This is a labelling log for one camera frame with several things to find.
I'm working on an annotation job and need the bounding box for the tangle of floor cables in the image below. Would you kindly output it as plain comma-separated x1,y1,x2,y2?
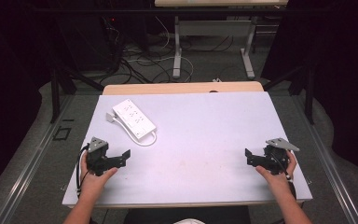
101,15,236,86

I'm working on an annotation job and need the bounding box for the black computer tower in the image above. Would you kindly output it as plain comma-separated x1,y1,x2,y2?
54,13,125,74

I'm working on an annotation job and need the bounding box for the white-legged desk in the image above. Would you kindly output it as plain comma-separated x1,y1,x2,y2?
154,0,290,80

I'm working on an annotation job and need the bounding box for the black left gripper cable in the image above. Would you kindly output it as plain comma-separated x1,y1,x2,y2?
75,143,91,198

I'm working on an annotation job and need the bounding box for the person's right hand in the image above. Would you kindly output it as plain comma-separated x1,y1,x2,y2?
255,148,298,190

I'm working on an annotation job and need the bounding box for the person's left hand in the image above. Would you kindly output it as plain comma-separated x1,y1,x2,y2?
79,151,119,200

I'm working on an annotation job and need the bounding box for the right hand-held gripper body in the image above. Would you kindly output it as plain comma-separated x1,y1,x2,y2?
259,137,301,175

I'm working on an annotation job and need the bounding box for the white mat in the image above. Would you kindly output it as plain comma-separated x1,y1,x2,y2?
62,91,313,207

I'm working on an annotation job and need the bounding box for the person's dark clothing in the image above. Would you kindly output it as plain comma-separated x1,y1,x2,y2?
122,204,253,224

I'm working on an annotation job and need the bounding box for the white power strip cable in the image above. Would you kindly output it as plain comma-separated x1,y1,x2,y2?
114,116,158,147

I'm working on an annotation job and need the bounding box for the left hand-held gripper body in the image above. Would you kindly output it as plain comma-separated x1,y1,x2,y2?
86,136,119,177

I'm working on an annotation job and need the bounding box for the white power strip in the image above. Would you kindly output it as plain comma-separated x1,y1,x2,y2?
112,98,158,141

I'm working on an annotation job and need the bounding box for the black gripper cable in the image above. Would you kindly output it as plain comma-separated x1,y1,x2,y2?
75,143,91,198
268,152,294,183

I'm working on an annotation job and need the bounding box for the black metal stand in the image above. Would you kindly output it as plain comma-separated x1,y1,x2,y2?
262,63,316,125
48,66,105,124

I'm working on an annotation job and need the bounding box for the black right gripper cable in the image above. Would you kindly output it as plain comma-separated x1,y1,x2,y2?
268,152,294,183

